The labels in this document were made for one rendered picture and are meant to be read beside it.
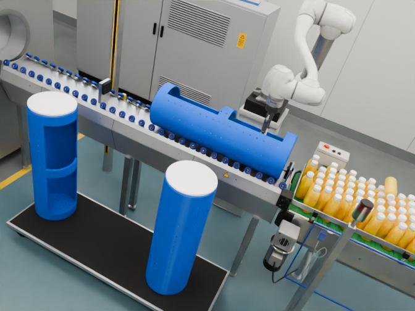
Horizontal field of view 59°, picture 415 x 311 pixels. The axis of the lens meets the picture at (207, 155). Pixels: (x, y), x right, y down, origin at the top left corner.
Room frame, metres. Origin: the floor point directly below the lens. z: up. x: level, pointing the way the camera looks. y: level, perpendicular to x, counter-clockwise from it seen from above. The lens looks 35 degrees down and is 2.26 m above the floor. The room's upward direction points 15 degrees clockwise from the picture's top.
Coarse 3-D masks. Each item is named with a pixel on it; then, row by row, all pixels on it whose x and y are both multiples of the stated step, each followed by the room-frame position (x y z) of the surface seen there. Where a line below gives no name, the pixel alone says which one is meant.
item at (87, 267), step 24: (24, 216) 1.66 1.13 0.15; (72, 216) 1.77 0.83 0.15; (96, 216) 1.83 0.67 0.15; (120, 216) 1.89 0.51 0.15; (48, 240) 1.52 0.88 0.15; (72, 240) 1.57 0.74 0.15; (96, 240) 1.62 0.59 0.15; (120, 240) 1.68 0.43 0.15; (144, 240) 1.73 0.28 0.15; (96, 264) 1.44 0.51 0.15; (120, 264) 1.49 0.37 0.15; (144, 264) 1.53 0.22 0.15; (120, 288) 1.32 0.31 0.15; (144, 288) 1.36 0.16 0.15; (192, 288) 1.45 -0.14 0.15; (216, 288) 1.50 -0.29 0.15
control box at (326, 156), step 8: (320, 144) 2.07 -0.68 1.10; (328, 144) 2.10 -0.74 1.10; (320, 152) 2.02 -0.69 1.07; (328, 152) 2.01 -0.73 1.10; (336, 152) 2.03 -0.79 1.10; (344, 152) 2.05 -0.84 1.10; (320, 160) 2.01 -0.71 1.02; (328, 160) 2.00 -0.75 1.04; (336, 160) 1.99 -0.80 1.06; (344, 160) 1.98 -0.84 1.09
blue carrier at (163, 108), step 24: (168, 96) 1.95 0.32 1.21; (168, 120) 1.88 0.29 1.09; (192, 120) 1.86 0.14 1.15; (216, 120) 1.85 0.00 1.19; (240, 120) 2.05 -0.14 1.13; (216, 144) 1.80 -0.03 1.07; (240, 144) 1.77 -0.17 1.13; (264, 144) 1.76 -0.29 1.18; (288, 144) 1.77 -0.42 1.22; (264, 168) 1.72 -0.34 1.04
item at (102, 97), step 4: (104, 80) 2.17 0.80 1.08; (108, 80) 2.18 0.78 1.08; (100, 84) 2.12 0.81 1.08; (104, 84) 2.13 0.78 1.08; (108, 84) 2.16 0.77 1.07; (100, 88) 2.12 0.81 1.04; (104, 88) 2.12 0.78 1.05; (108, 88) 2.16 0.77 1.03; (100, 92) 2.12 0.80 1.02; (104, 92) 2.12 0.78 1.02; (108, 92) 2.17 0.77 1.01; (100, 96) 2.12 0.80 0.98; (104, 96) 2.15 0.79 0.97; (108, 96) 2.20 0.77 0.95; (100, 100) 2.12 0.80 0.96; (104, 100) 2.16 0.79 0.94
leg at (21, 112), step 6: (18, 108) 2.26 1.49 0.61; (24, 108) 2.28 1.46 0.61; (18, 114) 2.26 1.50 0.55; (24, 114) 2.27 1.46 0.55; (18, 120) 2.26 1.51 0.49; (24, 120) 2.27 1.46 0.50; (24, 126) 2.26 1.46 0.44; (24, 132) 2.26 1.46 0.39; (24, 138) 2.25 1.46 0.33; (24, 144) 2.25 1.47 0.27; (24, 150) 2.25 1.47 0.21; (24, 156) 2.25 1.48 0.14; (24, 162) 2.25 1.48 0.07; (30, 162) 2.29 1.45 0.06; (24, 168) 2.25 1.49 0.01
